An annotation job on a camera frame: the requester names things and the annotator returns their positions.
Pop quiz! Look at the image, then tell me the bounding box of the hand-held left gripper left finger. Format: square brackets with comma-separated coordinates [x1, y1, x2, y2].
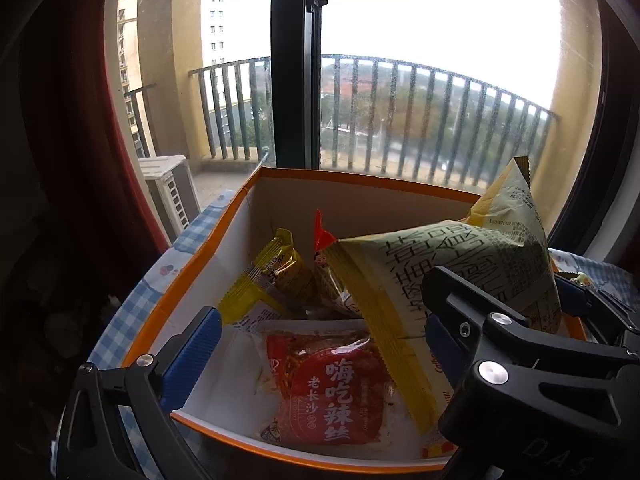
[52, 305, 223, 480]

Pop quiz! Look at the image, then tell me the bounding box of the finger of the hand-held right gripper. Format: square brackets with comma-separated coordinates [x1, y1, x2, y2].
[422, 266, 628, 361]
[555, 275, 640, 348]

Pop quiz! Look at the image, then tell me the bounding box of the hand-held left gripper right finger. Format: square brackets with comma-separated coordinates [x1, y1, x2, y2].
[425, 314, 640, 480]

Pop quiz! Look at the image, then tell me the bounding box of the large pale yellow snack packet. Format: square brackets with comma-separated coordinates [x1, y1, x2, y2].
[320, 217, 563, 458]

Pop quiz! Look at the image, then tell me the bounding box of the small yellow brown snack packet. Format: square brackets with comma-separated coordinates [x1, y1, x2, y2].
[217, 227, 321, 333]

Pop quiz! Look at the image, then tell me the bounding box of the clear packet with red label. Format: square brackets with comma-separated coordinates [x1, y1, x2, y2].
[252, 317, 426, 448]

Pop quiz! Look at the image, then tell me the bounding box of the orange cardboard box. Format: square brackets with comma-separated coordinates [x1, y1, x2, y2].
[122, 166, 588, 473]

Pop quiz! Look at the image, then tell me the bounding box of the red snack packet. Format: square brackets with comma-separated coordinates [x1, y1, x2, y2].
[312, 209, 366, 317]

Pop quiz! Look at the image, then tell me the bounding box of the blue checked tablecloth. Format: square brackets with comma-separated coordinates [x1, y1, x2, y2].
[52, 187, 640, 480]

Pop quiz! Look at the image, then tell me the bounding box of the white air conditioner unit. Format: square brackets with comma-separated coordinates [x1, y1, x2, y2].
[136, 155, 202, 236]

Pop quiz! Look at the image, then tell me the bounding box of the balcony railing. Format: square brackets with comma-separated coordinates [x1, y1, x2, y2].
[122, 54, 556, 186]

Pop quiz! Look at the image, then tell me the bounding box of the red curtain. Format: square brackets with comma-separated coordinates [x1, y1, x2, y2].
[30, 0, 173, 281]

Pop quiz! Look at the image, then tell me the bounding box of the apartment building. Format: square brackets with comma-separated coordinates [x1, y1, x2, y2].
[117, 0, 273, 161]

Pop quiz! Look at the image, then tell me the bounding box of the black window frame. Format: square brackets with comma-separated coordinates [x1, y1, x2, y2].
[270, 0, 323, 171]

